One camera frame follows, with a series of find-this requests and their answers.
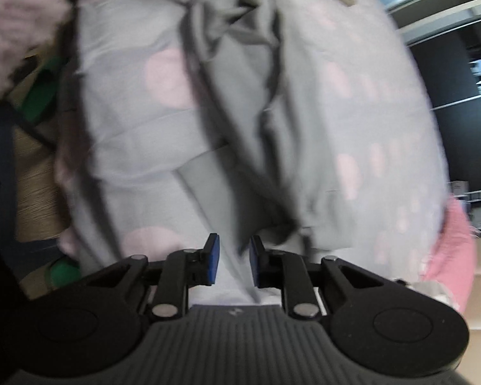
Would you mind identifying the pink pillow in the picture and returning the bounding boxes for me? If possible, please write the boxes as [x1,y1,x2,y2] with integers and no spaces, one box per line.
[421,198,477,313]

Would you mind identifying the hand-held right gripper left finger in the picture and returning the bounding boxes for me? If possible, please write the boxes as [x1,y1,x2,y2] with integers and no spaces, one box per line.
[87,233,220,322]

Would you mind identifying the green object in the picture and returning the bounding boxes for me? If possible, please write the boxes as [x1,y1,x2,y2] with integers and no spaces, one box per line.
[22,59,70,122]
[48,259,81,290]

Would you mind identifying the pink fuzzy cloth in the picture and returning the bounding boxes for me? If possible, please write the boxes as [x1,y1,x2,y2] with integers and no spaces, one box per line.
[0,0,81,117]

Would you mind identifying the black sliding wardrobe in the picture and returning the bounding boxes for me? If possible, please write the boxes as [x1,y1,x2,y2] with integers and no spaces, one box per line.
[401,20,481,193]

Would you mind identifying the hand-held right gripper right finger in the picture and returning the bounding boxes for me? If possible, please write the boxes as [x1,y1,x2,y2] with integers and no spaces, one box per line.
[250,235,385,321]

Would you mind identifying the pink polka dot bedsheet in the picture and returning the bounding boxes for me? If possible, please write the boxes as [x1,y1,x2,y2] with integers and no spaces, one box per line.
[54,0,451,301]

